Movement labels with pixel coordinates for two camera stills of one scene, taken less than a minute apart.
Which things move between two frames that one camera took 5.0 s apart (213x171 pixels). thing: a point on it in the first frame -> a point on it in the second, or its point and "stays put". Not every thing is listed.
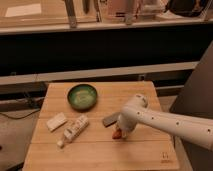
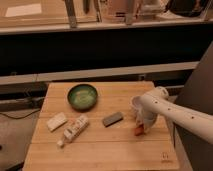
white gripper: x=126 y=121 -> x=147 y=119
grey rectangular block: x=110 y=120 stays put
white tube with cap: x=74 y=130 stays put
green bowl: x=82 y=97 stays put
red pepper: x=117 y=133 -> x=139 y=131
